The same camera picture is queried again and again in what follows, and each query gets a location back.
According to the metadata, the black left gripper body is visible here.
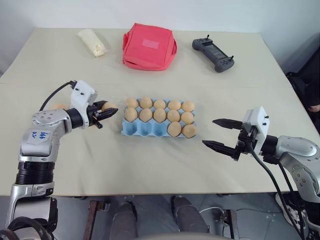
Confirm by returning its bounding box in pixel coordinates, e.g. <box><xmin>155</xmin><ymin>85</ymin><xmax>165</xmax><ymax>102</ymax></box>
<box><xmin>86</xmin><ymin>104</ymin><xmax>104</xmax><ymax>130</ymax></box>

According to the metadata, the grey handheld remote controller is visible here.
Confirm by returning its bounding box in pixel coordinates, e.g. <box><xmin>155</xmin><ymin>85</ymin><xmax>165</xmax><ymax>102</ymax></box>
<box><xmin>191</xmin><ymin>34</ymin><xmax>236</xmax><ymax>74</ymax></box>

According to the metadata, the white sneaker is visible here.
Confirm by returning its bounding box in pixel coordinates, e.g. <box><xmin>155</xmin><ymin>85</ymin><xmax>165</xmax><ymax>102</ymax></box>
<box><xmin>274</xmin><ymin>191</ymin><xmax>310</xmax><ymax>227</ymax></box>

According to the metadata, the white plastic food package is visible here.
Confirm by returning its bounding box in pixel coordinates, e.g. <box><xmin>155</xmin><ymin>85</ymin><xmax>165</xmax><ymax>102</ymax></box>
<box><xmin>76</xmin><ymin>28</ymin><xmax>111</xmax><ymax>59</ymax></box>

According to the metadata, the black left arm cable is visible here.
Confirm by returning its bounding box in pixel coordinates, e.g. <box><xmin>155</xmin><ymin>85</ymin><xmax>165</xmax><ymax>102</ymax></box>
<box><xmin>39</xmin><ymin>80</ymin><xmax>77</xmax><ymax>111</ymax></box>

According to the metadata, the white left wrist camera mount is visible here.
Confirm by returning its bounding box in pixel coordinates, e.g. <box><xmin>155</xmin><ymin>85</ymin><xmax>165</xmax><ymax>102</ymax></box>
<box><xmin>70</xmin><ymin>80</ymin><xmax>99</xmax><ymax>126</ymax></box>

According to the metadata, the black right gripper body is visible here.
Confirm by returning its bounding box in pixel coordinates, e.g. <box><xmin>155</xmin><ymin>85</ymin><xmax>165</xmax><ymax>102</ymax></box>
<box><xmin>232</xmin><ymin>125</ymin><xmax>259</xmax><ymax>163</ymax></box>

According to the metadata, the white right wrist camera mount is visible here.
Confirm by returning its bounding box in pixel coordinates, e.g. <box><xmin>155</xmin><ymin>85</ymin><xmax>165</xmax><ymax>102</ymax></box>
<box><xmin>240</xmin><ymin>105</ymin><xmax>270</xmax><ymax>156</ymax></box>

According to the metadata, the red fabric bag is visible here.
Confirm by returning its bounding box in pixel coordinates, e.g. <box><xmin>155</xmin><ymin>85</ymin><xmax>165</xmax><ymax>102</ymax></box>
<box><xmin>121</xmin><ymin>22</ymin><xmax>179</xmax><ymax>72</ymax></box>

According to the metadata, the dark rounded shape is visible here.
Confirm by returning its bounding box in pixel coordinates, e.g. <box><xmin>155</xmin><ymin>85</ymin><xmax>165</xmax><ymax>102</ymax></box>
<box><xmin>170</xmin><ymin>195</ymin><xmax>209</xmax><ymax>236</ymax></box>
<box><xmin>113</xmin><ymin>199</ymin><xmax>139</xmax><ymax>240</ymax></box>

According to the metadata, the blue egg carton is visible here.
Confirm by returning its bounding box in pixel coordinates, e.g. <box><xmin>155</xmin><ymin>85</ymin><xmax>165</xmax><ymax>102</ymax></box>
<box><xmin>120</xmin><ymin>98</ymin><xmax>200</xmax><ymax>139</ymax></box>

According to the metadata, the rusty metal table leg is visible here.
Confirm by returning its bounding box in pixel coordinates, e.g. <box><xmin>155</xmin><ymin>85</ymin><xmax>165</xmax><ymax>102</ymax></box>
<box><xmin>81</xmin><ymin>199</ymin><xmax>111</xmax><ymax>240</ymax></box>
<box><xmin>221</xmin><ymin>209</ymin><xmax>239</xmax><ymax>240</ymax></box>

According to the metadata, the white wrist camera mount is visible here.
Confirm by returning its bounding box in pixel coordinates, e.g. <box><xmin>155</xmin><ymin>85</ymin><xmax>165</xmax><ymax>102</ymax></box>
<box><xmin>240</xmin><ymin>105</ymin><xmax>270</xmax><ymax>156</ymax></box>
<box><xmin>70</xmin><ymin>80</ymin><xmax>99</xmax><ymax>126</ymax></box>

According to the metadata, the white floor cable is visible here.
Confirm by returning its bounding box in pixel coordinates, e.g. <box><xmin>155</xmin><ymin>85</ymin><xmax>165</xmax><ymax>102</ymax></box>
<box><xmin>199</xmin><ymin>205</ymin><xmax>222</xmax><ymax>215</ymax></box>

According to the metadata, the person in dark clothes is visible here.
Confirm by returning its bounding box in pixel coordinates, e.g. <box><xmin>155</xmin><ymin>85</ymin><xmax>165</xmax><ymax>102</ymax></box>
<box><xmin>285</xmin><ymin>31</ymin><xmax>320</xmax><ymax>114</ymax></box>

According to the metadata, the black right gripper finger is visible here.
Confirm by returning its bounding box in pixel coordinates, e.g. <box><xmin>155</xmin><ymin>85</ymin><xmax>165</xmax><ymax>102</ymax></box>
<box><xmin>201</xmin><ymin>140</ymin><xmax>238</xmax><ymax>158</ymax></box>
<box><xmin>212</xmin><ymin>118</ymin><xmax>244</xmax><ymax>131</ymax></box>

